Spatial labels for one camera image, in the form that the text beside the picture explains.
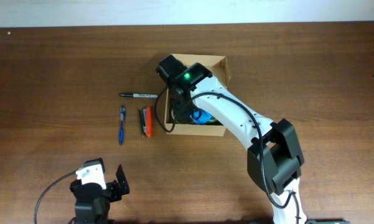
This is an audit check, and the blue plastic case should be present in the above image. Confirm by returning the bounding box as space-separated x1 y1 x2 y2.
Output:
190 110 212 125

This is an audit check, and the orange black stapler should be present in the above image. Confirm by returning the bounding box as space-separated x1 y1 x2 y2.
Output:
139 107 152 138

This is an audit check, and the blue ballpoint pen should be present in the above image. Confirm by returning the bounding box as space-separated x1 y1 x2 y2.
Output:
119 105 126 145

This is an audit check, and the green tape roll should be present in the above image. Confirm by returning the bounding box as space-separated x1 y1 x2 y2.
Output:
202 117 218 125

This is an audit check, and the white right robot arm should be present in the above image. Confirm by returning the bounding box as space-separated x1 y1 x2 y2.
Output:
156 55 307 223

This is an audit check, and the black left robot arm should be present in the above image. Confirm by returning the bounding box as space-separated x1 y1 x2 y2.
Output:
70 158 130 223

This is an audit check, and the brown cardboard box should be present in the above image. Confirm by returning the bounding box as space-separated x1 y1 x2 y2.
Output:
163 53 231 137

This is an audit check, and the black silver marker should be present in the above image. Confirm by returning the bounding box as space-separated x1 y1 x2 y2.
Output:
119 93 158 98

